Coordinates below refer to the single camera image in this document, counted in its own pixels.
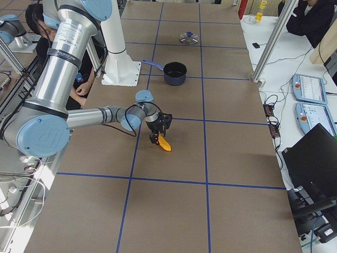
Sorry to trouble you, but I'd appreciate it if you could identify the upper blue teach pendant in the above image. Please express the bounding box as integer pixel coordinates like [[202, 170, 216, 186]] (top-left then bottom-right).
[[292, 74, 328, 105]]

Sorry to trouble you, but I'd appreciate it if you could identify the blue teach pendant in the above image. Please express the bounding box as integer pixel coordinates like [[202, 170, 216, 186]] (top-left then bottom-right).
[[295, 102, 336, 135], [292, 74, 328, 105]]

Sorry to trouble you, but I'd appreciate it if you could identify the dark blue pot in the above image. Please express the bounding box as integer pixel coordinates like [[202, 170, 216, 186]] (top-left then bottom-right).
[[142, 60, 187, 86]]

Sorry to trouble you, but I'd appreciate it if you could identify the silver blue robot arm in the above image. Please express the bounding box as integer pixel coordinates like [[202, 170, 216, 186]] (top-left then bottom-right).
[[1, 1, 172, 157]]

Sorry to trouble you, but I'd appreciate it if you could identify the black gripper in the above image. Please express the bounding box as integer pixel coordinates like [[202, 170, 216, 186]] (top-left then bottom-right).
[[146, 112, 172, 145]]

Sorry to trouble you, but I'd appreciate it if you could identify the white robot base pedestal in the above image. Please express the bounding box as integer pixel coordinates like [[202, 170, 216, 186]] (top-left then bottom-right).
[[101, 1, 141, 86]]

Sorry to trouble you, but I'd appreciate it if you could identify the lower blue teach pendant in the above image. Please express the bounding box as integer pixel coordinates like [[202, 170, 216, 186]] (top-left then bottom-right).
[[295, 102, 336, 135]]

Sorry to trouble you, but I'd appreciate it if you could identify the glass pot lid blue knob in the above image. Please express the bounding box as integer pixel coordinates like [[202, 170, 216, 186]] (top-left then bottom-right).
[[179, 31, 199, 45]]

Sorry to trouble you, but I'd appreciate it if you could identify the black laptop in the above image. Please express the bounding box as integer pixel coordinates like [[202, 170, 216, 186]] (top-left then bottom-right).
[[282, 123, 336, 197]]

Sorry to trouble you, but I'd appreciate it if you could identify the yellow toy corn cob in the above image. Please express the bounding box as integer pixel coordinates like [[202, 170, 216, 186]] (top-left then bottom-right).
[[158, 134, 172, 151]]

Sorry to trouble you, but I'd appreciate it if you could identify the black power strip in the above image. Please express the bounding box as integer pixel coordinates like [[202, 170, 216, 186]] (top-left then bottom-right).
[[263, 104, 281, 139]]

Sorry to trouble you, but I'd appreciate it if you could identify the yellow cup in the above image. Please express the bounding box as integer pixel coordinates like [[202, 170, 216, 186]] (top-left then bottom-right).
[[255, 12, 263, 23]]

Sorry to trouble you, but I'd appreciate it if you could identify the black monitor stand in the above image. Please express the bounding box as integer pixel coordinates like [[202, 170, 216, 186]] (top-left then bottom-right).
[[288, 183, 336, 244]]

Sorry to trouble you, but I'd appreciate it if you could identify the aluminium frame post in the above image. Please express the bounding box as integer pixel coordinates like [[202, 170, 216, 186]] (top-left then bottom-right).
[[252, 1, 298, 83]]

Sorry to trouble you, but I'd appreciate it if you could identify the seated person black shirt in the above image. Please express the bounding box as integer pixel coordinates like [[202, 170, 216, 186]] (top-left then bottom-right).
[[25, 4, 95, 110]]

